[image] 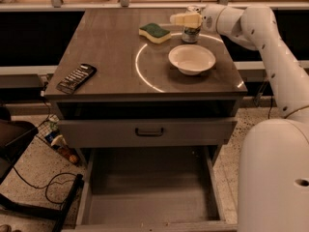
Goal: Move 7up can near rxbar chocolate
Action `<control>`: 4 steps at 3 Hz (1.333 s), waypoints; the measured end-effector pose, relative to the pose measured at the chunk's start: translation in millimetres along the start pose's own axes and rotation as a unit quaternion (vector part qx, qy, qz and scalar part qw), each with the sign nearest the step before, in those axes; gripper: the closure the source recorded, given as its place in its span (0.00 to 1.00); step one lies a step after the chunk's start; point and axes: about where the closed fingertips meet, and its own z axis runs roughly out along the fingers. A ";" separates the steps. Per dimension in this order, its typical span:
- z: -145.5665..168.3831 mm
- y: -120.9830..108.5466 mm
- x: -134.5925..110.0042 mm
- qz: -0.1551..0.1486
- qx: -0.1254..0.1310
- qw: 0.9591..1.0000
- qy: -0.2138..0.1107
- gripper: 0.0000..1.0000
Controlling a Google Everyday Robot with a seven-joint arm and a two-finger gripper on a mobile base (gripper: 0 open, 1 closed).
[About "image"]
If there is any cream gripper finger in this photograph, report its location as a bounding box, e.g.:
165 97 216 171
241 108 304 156
170 12 202 28

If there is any black rxbar chocolate bar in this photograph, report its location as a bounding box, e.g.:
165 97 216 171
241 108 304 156
56 64 97 94

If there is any open bottom drawer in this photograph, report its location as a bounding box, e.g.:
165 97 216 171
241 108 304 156
62 147 238 232

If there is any grey wooden cabinet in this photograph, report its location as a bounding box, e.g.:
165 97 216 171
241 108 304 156
43 8 248 232

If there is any closed upper drawer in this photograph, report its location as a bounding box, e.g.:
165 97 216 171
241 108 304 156
58 118 237 148

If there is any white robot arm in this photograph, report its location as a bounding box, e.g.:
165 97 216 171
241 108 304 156
170 4 309 232

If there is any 7up soda can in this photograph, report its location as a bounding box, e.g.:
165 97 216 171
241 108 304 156
181 5 203 44

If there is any black chair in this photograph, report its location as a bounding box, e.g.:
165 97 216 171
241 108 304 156
0 106 85 232

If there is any black floor cable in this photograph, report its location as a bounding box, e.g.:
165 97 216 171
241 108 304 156
13 166 78 206

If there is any white bowl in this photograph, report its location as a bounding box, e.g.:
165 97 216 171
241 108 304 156
168 44 216 75

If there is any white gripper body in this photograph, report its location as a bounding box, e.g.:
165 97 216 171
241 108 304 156
201 4 225 33

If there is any green yellow sponge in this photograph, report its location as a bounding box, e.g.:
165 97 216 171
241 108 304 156
138 23 172 44

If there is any black drawer handle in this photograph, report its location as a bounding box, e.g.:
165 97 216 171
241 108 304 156
135 128 164 137

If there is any wire basket with items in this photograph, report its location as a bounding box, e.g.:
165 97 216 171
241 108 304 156
38 115 80 165

